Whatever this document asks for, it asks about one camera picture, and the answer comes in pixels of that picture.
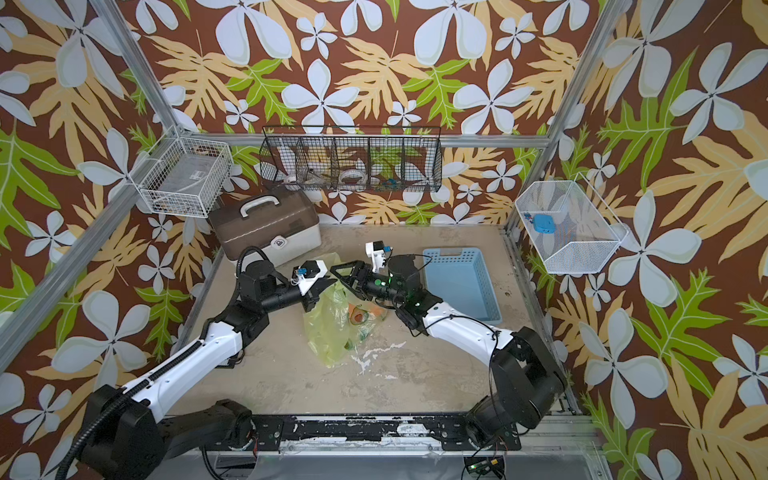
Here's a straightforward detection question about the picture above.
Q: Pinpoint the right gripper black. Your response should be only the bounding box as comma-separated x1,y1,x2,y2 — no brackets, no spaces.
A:
333,262,411,309

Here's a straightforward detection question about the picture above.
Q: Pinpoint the yellow-green plastic bag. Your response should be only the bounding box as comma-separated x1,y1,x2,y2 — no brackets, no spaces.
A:
303,273,388,368

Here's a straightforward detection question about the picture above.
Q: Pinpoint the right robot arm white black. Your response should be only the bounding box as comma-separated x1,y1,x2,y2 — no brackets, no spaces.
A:
330,255,567,449

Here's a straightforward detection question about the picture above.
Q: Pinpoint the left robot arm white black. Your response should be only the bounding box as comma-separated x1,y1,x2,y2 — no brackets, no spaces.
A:
56,247,335,479

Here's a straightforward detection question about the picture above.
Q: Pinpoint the brown lidded storage box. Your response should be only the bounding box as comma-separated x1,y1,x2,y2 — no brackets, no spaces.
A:
209,187,321,266

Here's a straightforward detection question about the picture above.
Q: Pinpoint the light blue plastic basket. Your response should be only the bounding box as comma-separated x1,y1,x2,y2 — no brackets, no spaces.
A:
422,247,502,325

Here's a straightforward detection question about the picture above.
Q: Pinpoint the blue object in mesh basket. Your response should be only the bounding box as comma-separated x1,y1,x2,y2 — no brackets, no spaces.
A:
533,214,557,234

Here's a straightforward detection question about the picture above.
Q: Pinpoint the white mesh basket right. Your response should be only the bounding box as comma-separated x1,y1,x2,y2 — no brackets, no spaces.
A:
515,175,629,276

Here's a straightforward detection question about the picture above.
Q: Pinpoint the small circuit board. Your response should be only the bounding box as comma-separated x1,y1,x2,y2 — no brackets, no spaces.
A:
460,456,506,480

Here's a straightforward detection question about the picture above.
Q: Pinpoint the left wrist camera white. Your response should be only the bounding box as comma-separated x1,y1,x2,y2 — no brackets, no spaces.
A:
291,260,328,296

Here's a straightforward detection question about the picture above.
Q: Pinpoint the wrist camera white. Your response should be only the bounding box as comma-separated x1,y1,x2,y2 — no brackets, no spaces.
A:
365,241,391,273
291,260,328,296

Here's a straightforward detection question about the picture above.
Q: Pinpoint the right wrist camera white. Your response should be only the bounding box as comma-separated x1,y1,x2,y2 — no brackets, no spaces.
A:
365,241,391,273

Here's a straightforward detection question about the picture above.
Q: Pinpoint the black wire basket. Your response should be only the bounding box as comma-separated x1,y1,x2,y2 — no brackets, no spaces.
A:
257,125,444,192

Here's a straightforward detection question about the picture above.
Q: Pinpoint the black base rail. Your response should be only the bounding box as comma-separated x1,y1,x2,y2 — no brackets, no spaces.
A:
215,412,522,454

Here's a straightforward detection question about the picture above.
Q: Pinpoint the white wire basket left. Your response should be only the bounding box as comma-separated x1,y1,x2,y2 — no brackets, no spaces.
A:
132,127,233,218

